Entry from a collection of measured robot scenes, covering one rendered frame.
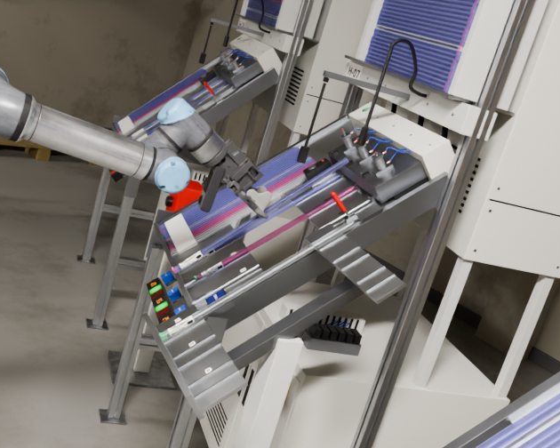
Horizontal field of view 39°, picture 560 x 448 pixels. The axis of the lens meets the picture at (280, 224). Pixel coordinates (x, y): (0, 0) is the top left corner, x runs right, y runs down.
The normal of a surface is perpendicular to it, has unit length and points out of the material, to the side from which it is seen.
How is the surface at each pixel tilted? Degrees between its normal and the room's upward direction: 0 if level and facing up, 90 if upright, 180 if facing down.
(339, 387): 90
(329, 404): 90
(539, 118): 90
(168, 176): 90
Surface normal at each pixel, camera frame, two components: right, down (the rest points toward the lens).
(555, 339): -0.73, -0.04
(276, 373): 0.39, 0.35
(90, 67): 0.62, 0.38
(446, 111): -0.92, -0.18
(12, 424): 0.29, -0.92
